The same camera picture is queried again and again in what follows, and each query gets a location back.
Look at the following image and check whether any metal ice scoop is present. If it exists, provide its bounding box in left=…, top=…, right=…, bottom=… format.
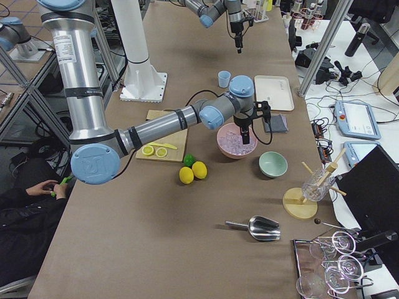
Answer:
left=224, top=216, right=281, bottom=242

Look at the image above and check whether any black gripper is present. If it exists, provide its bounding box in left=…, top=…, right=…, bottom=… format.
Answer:
left=229, top=21, right=243, bottom=54
left=233, top=113, right=252, bottom=145

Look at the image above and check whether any aluminium frame post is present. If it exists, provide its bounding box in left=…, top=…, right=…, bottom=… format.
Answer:
left=298, top=0, right=353, bottom=98

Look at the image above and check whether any lemon half slice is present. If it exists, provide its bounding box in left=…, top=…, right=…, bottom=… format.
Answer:
left=155, top=147, right=168, bottom=158
left=142, top=145, right=155, bottom=156

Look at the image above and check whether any yellow plastic knife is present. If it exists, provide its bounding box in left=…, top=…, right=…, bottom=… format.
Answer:
left=146, top=142, right=178, bottom=150

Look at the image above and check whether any black tray of glasses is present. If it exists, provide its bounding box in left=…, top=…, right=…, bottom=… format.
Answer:
left=292, top=227, right=377, bottom=298

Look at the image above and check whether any wooden cutting board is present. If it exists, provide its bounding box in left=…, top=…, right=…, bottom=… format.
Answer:
left=135, top=129, right=188, bottom=163

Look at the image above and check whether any light blue plastic cup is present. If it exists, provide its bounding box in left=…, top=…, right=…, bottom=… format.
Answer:
left=218, top=70, right=231, bottom=88

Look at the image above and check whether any white wire cup rack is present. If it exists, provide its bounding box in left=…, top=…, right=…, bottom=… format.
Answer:
left=247, top=0, right=269, bottom=22

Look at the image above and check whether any wooden cup tree stand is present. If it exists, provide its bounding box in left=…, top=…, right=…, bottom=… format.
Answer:
left=282, top=148, right=347, bottom=219

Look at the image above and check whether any mint green bowl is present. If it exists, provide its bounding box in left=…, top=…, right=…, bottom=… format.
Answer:
left=258, top=151, right=288, bottom=178

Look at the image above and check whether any dark grey folded cloth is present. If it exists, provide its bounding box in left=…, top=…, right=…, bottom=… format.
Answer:
left=270, top=114, right=289, bottom=133

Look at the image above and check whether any black laptop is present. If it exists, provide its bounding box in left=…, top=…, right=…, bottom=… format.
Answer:
left=336, top=145, right=398, bottom=234

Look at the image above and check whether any blue teach pendant tablet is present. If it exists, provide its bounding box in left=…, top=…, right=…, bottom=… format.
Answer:
left=334, top=100, right=381, bottom=140

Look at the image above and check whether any pink bowl of ice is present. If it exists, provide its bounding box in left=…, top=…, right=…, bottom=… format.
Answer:
left=216, top=123, right=257, bottom=159

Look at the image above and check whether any beige rabbit tray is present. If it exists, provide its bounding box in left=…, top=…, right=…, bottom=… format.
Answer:
left=254, top=75, right=294, bottom=112

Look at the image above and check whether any glass on wooden stand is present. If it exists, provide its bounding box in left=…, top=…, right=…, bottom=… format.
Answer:
left=302, top=168, right=335, bottom=202

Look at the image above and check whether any person in black clothes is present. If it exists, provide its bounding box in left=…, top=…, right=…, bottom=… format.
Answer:
left=0, top=156, right=70, bottom=281

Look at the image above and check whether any yellow lemon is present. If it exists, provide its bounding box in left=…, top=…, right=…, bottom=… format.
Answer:
left=179, top=166, right=194, bottom=184
left=191, top=161, right=208, bottom=179

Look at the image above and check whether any green lime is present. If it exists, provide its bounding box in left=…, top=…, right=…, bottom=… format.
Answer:
left=183, top=154, right=196, bottom=168

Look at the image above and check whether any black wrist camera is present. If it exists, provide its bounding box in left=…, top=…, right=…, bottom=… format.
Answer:
left=253, top=101, right=271, bottom=123

